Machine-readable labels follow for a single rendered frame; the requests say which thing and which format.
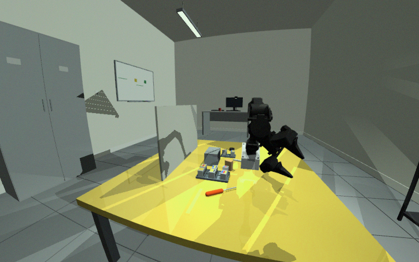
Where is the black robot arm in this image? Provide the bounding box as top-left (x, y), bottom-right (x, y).
top-left (246, 97), bottom-right (295, 155)

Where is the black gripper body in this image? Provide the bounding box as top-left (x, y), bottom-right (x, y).
top-left (258, 130), bottom-right (298, 173)

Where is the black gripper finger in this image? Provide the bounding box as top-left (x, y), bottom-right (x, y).
top-left (271, 162), bottom-right (293, 178)
top-left (285, 137), bottom-right (304, 159)

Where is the pale grey flat panel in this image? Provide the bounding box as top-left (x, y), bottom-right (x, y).
top-left (154, 105), bottom-right (197, 181)

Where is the orange-handled screwdriver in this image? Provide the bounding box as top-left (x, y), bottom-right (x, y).
top-left (205, 187), bottom-right (237, 196)

